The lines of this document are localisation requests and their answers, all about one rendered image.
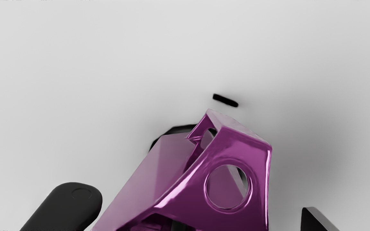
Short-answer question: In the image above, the purple faceted mug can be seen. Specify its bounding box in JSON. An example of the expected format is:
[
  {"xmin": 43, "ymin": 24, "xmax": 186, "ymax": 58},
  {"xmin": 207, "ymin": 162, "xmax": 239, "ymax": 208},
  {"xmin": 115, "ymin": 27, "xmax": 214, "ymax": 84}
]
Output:
[{"xmin": 91, "ymin": 108, "xmax": 273, "ymax": 231}]

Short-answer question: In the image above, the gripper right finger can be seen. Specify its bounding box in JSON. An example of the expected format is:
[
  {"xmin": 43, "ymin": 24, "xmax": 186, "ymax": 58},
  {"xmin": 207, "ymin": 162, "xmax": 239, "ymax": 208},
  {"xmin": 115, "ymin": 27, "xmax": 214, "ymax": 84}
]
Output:
[{"xmin": 301, "ymin": 207, "xmax": 341, "ymax": 231}]

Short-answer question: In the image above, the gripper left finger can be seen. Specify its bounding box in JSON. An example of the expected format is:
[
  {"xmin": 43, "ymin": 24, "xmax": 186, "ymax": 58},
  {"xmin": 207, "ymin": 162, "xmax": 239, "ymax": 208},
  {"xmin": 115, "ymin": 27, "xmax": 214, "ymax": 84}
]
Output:
[{"xmin": 20, "ymin": 182, "xmax": 103, "ymax": 231}]

